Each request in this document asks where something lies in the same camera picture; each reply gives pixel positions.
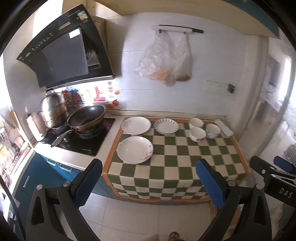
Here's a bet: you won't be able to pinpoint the white bowl blue dots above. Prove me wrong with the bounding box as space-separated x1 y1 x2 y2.
205 123 221 139

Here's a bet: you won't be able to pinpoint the white bowl red flowers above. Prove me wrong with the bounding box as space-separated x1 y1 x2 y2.
189 126 206 142

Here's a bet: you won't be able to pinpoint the white bowl dark rim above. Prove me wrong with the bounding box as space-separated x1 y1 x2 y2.
188 118 204 129

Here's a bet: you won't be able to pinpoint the white plate blue leaves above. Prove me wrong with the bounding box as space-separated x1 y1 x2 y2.
154 118 179 135

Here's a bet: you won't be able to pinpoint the white plate pink flower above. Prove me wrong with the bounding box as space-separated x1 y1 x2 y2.
116 136 154 165

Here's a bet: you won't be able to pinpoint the white plate grey flower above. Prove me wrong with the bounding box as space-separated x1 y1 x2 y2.
121 116 151 136

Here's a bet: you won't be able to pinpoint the blue cabinet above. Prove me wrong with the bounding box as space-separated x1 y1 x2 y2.
15 153 116 234

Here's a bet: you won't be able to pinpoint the folded white towel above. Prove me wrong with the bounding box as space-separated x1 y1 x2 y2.
214 119 234 137

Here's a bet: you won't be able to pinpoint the green white checkered cloth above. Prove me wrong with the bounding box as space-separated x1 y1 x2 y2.
102 119 250 204

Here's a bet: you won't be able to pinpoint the person's sandalled foot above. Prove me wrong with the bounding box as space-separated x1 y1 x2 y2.
168 232 179 241

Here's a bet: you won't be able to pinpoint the black gas stove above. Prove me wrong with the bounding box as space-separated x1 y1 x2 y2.
41 118 115 156

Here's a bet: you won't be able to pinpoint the black plug adapter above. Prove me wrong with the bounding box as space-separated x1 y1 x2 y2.
227 84 235 93

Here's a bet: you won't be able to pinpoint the black wok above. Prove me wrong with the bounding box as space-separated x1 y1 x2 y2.
51 105 106 147

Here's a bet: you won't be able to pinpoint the stainless steel steamer pot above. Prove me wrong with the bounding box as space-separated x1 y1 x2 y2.
39 88 69 128

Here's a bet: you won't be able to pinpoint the colourful flower decoration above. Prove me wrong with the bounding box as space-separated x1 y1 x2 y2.
61 87 84 110

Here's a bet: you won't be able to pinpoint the pink toy ornament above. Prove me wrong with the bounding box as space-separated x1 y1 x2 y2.
94 87 106 102

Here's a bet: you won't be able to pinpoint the clear plastic bag right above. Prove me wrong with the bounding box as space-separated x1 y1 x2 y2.
173 33 192 82

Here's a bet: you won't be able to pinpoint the clear plastic bag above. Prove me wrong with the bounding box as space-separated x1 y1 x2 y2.
134 30 175 87
173 33 192 82

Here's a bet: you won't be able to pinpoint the red tomato decoration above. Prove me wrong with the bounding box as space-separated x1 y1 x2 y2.
112 99 119 106

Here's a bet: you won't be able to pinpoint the clear plastic bag left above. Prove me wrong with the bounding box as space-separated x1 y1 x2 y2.
134 30 175 87

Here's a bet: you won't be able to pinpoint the black range hood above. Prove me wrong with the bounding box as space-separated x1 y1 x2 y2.
17 4 115 88

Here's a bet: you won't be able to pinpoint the white wall sockets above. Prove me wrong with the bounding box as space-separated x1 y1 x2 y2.
203 80 229 94

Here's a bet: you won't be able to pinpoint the wall hook rail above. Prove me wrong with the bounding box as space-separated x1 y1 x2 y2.
152 25 204 34

